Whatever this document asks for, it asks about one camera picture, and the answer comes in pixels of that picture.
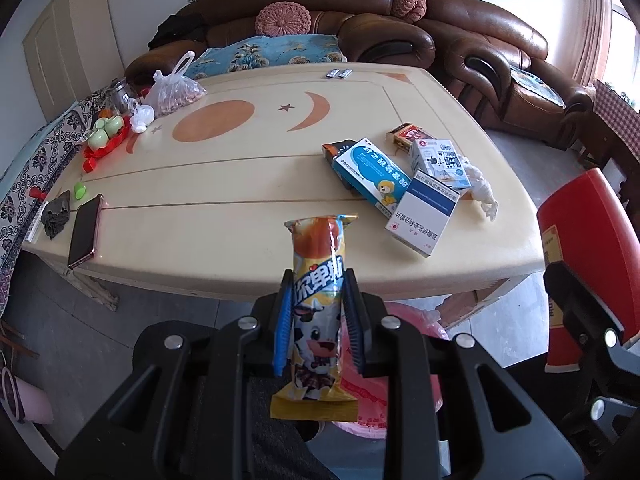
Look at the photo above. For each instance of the small silver packet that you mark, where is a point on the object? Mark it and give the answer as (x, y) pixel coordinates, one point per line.
(345, 73)
(332, 73)

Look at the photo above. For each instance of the blue cartoon medicine box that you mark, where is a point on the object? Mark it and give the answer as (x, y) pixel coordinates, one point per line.
(370, 170)

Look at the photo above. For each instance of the white blue-striped medicine box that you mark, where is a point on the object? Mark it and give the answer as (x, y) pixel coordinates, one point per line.
(421, 220)

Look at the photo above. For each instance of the dark grey cloth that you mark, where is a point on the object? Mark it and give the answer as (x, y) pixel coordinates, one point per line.
(56, 215)

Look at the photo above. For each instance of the pink striped curtain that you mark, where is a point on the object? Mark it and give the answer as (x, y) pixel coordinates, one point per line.
(592, 25)

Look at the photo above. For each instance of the small white plastic bag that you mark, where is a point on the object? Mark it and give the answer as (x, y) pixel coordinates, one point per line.
(141, 117)

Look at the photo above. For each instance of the white box with square code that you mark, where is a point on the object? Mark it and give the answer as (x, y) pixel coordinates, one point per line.
(440, 160)

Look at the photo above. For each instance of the red plastic tray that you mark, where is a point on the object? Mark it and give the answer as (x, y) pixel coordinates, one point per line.
(107, 147)

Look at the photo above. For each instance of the flat round pink cushion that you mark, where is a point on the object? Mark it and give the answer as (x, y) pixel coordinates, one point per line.
(282, 20)

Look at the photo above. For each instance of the person's dark trousers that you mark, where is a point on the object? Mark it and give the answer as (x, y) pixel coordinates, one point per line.
(270, 410)

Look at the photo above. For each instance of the cream wooden cabinet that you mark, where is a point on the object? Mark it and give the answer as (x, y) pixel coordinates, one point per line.
(65, 45)

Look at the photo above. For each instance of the clear bag of peanuts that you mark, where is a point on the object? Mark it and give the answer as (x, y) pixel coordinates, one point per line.
(175, 92)

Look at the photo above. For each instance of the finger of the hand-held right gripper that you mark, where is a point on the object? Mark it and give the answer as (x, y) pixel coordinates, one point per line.
(575, 300)

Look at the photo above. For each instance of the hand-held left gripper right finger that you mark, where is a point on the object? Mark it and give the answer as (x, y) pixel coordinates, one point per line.
(353, 332)

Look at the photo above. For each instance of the black clothing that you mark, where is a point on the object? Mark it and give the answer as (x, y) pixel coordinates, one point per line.
(177, 30)

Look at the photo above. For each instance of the white plastic wrap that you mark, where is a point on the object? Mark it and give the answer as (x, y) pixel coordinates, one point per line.
(482, 185)

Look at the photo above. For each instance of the yellow cartoon cow snack wrapper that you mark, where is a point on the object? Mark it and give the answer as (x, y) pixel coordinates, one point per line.
(316, 270)

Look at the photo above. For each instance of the red plastic stool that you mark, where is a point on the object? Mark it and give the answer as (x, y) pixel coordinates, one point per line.
(590, 220)

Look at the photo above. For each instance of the small floral seat cover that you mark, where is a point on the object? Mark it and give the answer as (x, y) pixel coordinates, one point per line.
(537, 87)

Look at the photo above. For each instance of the glass jar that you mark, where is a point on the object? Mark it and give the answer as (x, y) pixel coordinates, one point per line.
(120, 97)

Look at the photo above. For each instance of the ball-shaped pink cushion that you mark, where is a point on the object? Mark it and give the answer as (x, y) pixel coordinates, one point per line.
(407, 0)

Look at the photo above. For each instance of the black and orange box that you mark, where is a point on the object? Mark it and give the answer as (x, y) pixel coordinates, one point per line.
(334, 150)

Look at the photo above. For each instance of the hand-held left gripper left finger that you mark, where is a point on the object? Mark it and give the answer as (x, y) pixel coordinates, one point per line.
(281, 327)

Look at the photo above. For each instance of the red chequered tablecloth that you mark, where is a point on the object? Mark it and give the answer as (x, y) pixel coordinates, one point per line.
(617, 115)

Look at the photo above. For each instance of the smartphone with pink case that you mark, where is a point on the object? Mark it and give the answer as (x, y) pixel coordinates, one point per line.
(85, 232)

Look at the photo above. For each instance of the pink rolled mat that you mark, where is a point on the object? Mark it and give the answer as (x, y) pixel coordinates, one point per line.
(25, 400)

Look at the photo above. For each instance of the pink-lined trash bin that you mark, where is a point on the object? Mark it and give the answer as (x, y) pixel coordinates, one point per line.
(415, 330)

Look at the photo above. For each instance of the small green cap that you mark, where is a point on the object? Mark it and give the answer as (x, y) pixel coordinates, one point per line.
(79, 190)

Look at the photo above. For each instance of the blue floral blanket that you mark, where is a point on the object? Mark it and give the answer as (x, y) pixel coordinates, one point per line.
(270, 52)

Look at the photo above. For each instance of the black and white patterned blanket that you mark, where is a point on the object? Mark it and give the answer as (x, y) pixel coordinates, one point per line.
(30, 160)

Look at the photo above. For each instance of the red cigarette box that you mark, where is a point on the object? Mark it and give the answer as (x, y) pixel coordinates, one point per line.
(411, 132)

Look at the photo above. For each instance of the window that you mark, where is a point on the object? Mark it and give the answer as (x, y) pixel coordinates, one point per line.
(626, 55)

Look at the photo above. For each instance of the brown leather armchair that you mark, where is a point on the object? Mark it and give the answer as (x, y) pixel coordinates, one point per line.
(480, 25)

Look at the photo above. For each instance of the beige wooden coffee table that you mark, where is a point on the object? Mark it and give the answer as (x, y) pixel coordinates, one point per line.
(240, 170)

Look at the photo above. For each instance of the blue plastic stool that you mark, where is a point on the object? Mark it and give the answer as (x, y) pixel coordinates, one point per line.
(345, 452)

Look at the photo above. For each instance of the orange fruit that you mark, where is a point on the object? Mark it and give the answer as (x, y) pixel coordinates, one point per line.
(104, 113)

